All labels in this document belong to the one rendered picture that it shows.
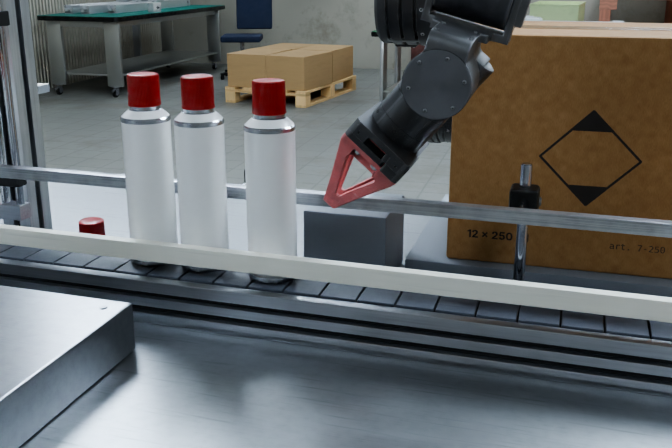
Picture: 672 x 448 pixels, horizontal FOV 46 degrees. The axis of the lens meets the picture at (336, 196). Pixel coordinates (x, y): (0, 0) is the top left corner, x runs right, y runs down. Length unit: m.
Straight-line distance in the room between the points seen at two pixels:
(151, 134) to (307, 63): 6.17
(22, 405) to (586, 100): 0.64
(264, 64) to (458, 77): 6.51
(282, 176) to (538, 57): 0.32
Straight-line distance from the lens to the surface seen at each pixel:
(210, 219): 0.83
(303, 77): 6.95
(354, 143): 0.74
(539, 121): 0.92
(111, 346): 0.77
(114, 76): 7.79
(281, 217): 0.79
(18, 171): 1.01
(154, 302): 0.85
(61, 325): 0.76
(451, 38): 0.64
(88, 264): 0.90
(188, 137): 0.81
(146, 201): 0.86
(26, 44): 1.12
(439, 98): 0.64
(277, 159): 0.77
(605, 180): 0.93
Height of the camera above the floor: 1.19
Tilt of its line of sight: 16 degrees down
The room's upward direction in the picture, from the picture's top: straight up
